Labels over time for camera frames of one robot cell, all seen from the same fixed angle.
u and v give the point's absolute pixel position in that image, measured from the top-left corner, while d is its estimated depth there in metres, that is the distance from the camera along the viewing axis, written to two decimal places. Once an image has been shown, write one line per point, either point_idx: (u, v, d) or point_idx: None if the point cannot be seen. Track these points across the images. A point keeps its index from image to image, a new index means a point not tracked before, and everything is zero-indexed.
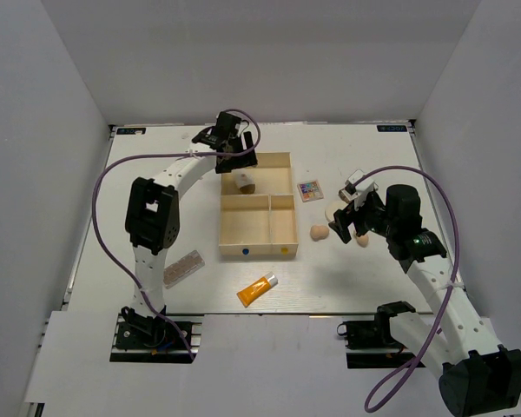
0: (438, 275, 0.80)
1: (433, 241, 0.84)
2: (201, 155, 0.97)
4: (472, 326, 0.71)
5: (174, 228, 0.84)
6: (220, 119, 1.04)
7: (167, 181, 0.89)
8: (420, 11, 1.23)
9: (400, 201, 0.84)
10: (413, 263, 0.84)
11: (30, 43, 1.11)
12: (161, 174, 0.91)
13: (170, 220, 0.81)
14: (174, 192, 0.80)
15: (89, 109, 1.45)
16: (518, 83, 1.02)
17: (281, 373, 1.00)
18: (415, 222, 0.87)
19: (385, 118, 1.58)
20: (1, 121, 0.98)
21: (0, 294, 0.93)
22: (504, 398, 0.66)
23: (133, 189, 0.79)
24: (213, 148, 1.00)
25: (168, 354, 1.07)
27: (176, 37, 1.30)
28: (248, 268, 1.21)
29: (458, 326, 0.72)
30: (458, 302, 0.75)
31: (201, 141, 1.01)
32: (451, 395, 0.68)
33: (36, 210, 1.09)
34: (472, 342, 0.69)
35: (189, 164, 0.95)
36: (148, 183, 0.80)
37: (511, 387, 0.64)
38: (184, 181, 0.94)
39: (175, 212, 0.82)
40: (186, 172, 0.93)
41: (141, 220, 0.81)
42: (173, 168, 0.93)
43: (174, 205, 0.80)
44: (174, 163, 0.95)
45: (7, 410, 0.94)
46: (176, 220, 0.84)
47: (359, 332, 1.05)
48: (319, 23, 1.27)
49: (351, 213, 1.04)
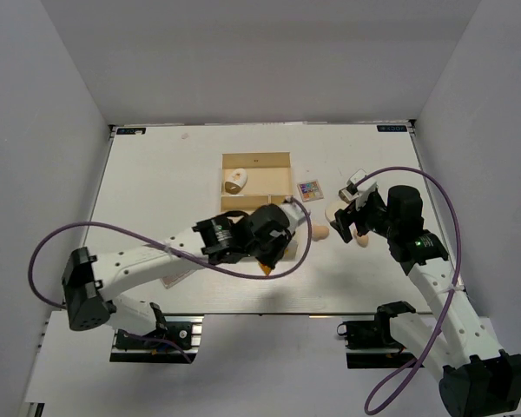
0: (438, 279, 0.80)
1: (435, 243, 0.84)
2: (176, 251, 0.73)
4: (473, 330, 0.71)
5: (95, 318, 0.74)
6: (255, 215, 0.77)
7: (104, 274, 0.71)
8: (420, 11, 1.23)
9: (403, 202, 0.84)
10: (414, 266, 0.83)
11: (29, 43, 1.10)
12: (113, 255, 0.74)
13: (86, 313, 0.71)
14: (95, 294, 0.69)
15: (89, 109, 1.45)
16: (519, 82, 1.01)
17: (281, 373, 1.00)
18: (417, 225, 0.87)
19: (385, 118, 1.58)
20: (0, 121, 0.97)
21: (0, 294, 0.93)
22: (504, 402, 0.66)
23: (73, 254, 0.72)
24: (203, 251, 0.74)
25: (168, 354, 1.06)
27: (175, 36, 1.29)
28: (248, 268, 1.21)
29: (458, 330, 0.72)
30: (459, 306, 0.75)
31: (203, 230, 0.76)
32: (451, 399, 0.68)
33: (36, 209, 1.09)
34: (473, 347, 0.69)
35: (146, 263, 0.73)
36: (89, 261, 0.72)
37: (512, 391, 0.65)
38: (135, 278, 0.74)
39: (95, 309, 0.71)
40: (136, 268, 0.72)
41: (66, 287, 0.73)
42: (128, 258, 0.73)
43: (90, 305, 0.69)
44: (140, 248, 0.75)
45: (7, 410, 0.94)
46: (100, 313, 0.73)
47: (359, 332, 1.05)
48: (318, 23, 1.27)
49: (352, 212, 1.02)
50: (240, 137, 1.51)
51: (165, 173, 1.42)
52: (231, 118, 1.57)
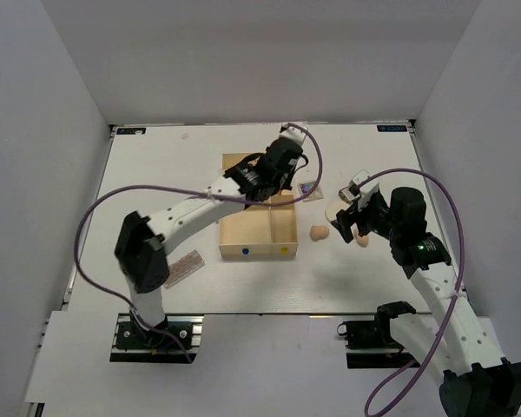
0: (441, 284, 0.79)
1: (438, 247, 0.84)
2: (220, 196, 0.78)
4: (476, 337, 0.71)
5: (159, 274, 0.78)
6: (271, 152, 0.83)
7: (162, 228, 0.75)
8: (420, 11, 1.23)
9: (405, 207, 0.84)
10: (417, 269, 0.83)
11: (29, 42, 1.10)
12: (161, 213, 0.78)
13: (154, 268, 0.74)
14: (161, 245, 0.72)
15: (89, 108, 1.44)
16: (519, 82, 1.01)
17: (281, 373, 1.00)
18: (419, 228, 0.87)
19: (385, 118, 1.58)
20: None
21: None
22: (505, 408, 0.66)
23: (125, 221, 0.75)
24: (241, 191, 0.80)
25: (168, 354, 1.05)
27: (175, 36, 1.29)
28: (248, 268, 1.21)
29: (460, 337, 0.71)
30: (461, 312, 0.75)
31: (234, 176, 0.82)
32: (451, 404, 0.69)
33: (35, 209, 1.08)
34: (476, 354, 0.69)
35: (198, 211, 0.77)
36: (142, 222, 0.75)
37: (513, 398, 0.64)
38: (187, 229, 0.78)
39: (161, 263, 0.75)
40: (190, 218, 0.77)
41: (126, 254, 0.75)
42: (178, 212, 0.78)
43: (158, 256, 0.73)
44: (182, 202, 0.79)
45: (7, 411, 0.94)
46: (162, 268, 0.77)
47: (359, 332, 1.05)
48: (319, 23, 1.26)
49: (353, 213, 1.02)
50: (240, 137, 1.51)
51: (165, 173, 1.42)
52: (231, 118, 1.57)
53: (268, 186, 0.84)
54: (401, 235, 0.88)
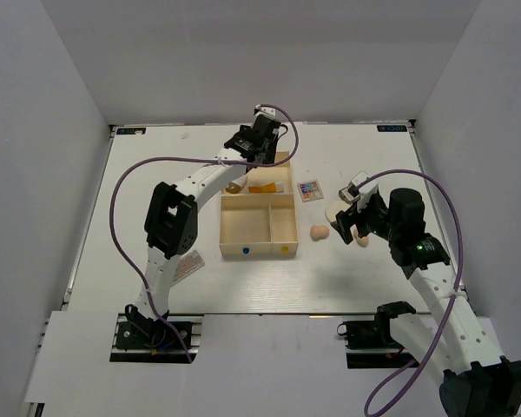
0: (440, 283, 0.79)
1: (436, 247, 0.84)
2: (228, 162, 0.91)
4: (474, 336, 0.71)
5: (189, 235, 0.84)
6: (257, 125, 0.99)
7: (189, 190, 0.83)
8: (420, 11, 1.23)
9: (405, 206, 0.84)
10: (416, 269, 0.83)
11: (28, 42, 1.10)
12: (185, 180, 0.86)
13: (187, 228, 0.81)
14: (194, 204, 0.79)
15: (89, 108, 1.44)
16: (518, 82, 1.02)
17: (282, 373, 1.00)
18: (418, 228, 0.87)
19: (385, 118, 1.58)
20: (0, 122, 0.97)
21: None
22: (504, 407, 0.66)
23: (155, 191, 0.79)
24: (243, 155, 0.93)
25: (168, 354, 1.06)
27: (175, 36, 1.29)
28: (248, 268, 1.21)
29: (459, 335, 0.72)
30: (460, 311, 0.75)
31: (232, 145, 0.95)
32: (451, 401, 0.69)
33: (36, 208, 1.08)
34: (474, 354, 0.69)
35: (216, 174, 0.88)
36: (172, 189, 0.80)
37: (513, 397, 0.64)
38: (207, 192, 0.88)
39: (193, 223, 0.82)
40: (210, 181, 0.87)
41: (160, 222, 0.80)
42: (199, 176, 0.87)
43: (193, 217, 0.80)
44: (199, 170, 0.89)
45: (7, 410, 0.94)
46: (192, 228, 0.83)
47: (359, 332, 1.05)
48: (319, 23, 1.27)
49: (352, 214, 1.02)
50: None
51: (165, 173, 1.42)
52: (231, 118, 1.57)
53: (261, 152, 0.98)
54: (399, 235, 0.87)
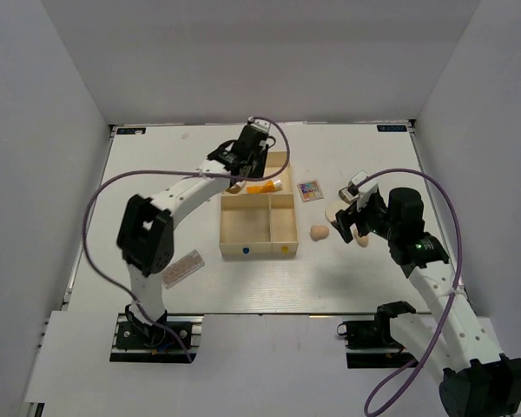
0: (439, 282, 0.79)
1: (435, 246, 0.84)
2: (211, 175, 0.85)
4: (473, 334, 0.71)
5: (165, 253, 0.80)
6: (244, 134, 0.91)
7: (166, 203, 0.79)
8: (420, 11, 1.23)
9: (404, 205, 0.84)
10: (413, 269, 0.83)
11: (29, 41, 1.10)
12: (163, 193, 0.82)
13: (161, 244, 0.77)
14: (168, 218, 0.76)
15: (89, 108, 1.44)
16: (518, 82, 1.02)
17: (282, 373, 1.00)
18: (418, 228, 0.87)
19: (385, 118, 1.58)
20: (0, 122, 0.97)
21: None
22: (504, 406, 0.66)
23: (128, 205, 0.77)
24: (227, 168, 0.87)
25: (168, 354, 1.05)
27: (175, 36, 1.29)
28: (248, 268, 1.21)
29: (458, 334, 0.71)
30: (460, 309, 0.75)
31: (215, 158, 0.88)
32: (451, 401, 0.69)
33: (36, 208, 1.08)
34: (474, 351, 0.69)
35: (196, 188, 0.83)
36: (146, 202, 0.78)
37: (512, 395, 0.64)
38: (187, 207, 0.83)
39: (168, 239, 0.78)
40: (190, 195, 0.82)
41: (133, 237, 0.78)
42: (178, 189, 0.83)
43: (166, 232, 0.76)
44: (180, 183, 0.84)
45: (7, 410, 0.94)
46: (168, 245, 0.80)
47: (359, 332, 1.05)
48: (319, 23, 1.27)
49: (352, 213, 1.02)
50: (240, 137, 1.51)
51: (165, 173, 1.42)
52: (231, 118, 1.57)
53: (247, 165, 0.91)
54: (399, 234, 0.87)
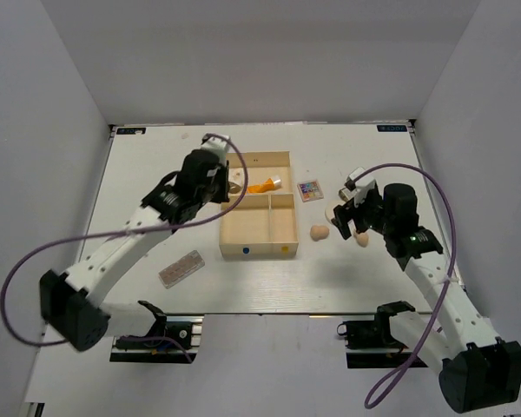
0: (434, 271, 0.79)
1: (430, 238, 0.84)
2: (139, 231, 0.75)
4: (469, 319, 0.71)
5: (96, 327, 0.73)
6: (184, 168, 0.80)
7: (84, 281, 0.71)
8: (420, 11, 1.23)
9: (398, 199, 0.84)
10: (410, 259, 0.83)
11: (28, 42, 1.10)
12: (82, 263, 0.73)
13: (86, 325, 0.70)
14: (84, 301, 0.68)
15: (89, 108, 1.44)
16: (519, 82, 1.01)
17: (282, 373, 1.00)
18: (412, 221, 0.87)
19: (385, 118, 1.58)
20: (0, 122, 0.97)
21: (0, 294, 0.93)
22: (504, 392, 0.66)
23: (40, 286, 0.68)
24: (163, 218, 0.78)
25: (168, 354, 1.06)
27: (175, 36, 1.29)
28: (248, 268, 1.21)
29: (454, 319, 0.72)
30: (455, 295, 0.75)
31: (149, 204, 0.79)
32: (451, 390, 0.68)
33: (35, 208, 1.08)
34: (471, 335, 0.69)
35: (121, 251, 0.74)
36: (61, 280, 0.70)
37: (511, 379, 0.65)
38: (115, 272, 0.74)
39: (92, 318, 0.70)
40: (113, 262, 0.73)
41: (51, 322, 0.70)
42: (98, 258, 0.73)
43: (87, 311, 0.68)
44: (101, 247, 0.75)
45: (7, 410, 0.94)
46: (97, 320, 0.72)
47: (359, 332, 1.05)
48: (319, 23, 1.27)
49: (350, 208, 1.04)
50: (240, 136, 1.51)
51: (165, 173, 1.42)
52: (231, 118, 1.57)
53: (191, 204, 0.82)
54: (394, 228, 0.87)
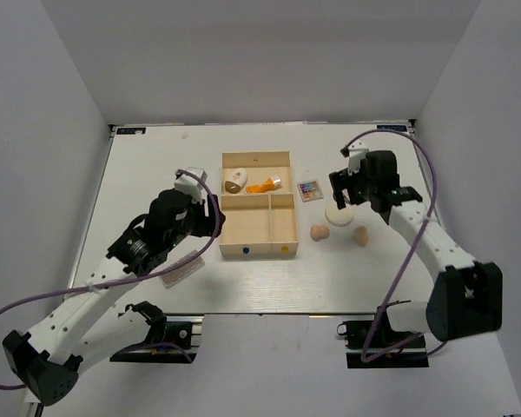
0: (414, 215, 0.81)
1: (411, 192, 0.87)
2: (102, 286, 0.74)
4: (448, 247, 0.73)
5: (65, 381, 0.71)
6: (153, 214, 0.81)
7: (47, 341, 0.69)
8: (420, 11, 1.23)
9: (377, 159, 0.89)
10: (390, 205, 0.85)
11: (29, 43, 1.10)
12: (45, 321, 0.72)
13: (52, 383, 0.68)
14: (46, 364, 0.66)
15: (89, 109, 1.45)
16: (519, 82, 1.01)
17: (281, 373, 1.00)
18: (394, 183, 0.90)
19: (385, 118, 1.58)
20: (0, 121, 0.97)
21: (0, 294, 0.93)
22: (487, 315, 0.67)
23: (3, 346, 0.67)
24: (129, 270, 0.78)
25: (168, 354, 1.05)
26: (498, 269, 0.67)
27: (175, 36, 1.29)
28: (248, 268, 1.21)
29: (433, 248, 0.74)
30: (433, 231, 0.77)
31: (116, 254, 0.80)
32: (438, 321, 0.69)
33: (35, 208, 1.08)
34: (449, 260, 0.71)
35: (84, 307, 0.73)
36: (23, 341, 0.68)
37: (491, 300, 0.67)
38: (79, 329, 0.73)
39: (58, 375, 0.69)
40: (75, 320, 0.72)
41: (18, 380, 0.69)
42: (62, 315, 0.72)
43: (49, 373, 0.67)
44: (65, 304, 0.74)
45: (7, 410, 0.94)
46: (64, 376, 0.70)
47: (359, 332, 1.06)
48: (318, 23, 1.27)
49: (345, 176, 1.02)
50: (240, 136, 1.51)
51: (164, 173, 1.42)
52: (231, 118, 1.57)
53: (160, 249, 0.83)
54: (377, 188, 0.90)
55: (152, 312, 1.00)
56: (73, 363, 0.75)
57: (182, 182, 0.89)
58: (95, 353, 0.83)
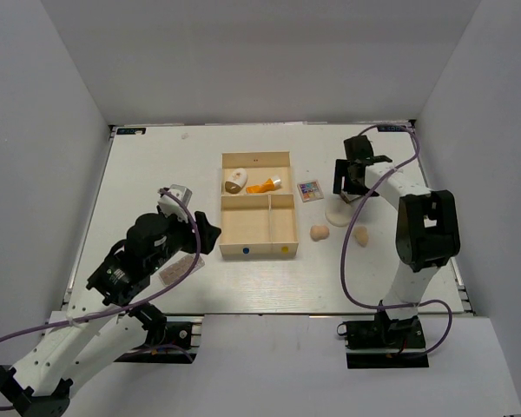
0: (383, 168, 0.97)
1: (382, 158, 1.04)
2: (81, 320, 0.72)
4: (410, 185, 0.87)
5: (58, 406, 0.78)
6: (131, 241, 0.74)
7: (31, 377, 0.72)
8: (420, 11, 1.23)
9: (352, 141, 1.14)
10: (365, 168, 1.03)
11: (29, 43, 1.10)
12: (30, 354, 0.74)
13: (42, 411, 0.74)
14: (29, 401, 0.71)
15: (89, 109, 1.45)
16: (519, 82, 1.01)
17: (281, 373, 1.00)
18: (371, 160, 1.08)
19: (385, 119, 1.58)
20: None
21: (0, 293, 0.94)
22: (445, 234, 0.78)
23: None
24: (110, 301, 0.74)
25: (168, 354, 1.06)
26: (450, 194, 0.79)
27: (174, 36, 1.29)
28: (248, 268, 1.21)
29: (397, 186, 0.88)
30: (399, 175, 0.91)
31: (95, 285, 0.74)
32: (405, 247, 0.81)
33: (35, 209, 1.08)
34: (408, 190, 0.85)
35: (64, 343, 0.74)
36: (9, 376, 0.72)
37: (448, 220, 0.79)
38: (63, 362, 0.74)
39: (47, 404, 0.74)
40: (56, 356, 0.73)
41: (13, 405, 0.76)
42: (44, 351, 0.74)
43: (36, 408, 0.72)
44: (50, 335, 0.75)
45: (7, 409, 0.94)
46: (55, 402, 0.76)
47: (359, 332, 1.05)
48: (318, 23, 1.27)
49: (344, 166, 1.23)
50: (240, 136, 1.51)
51: (165, 173, 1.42)
52: (231, 118, 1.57)
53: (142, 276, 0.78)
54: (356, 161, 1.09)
55: (154, 316, 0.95)
56: (63, 387, 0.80)
57: (164, 201, 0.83)
58: (89, 369, 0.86)
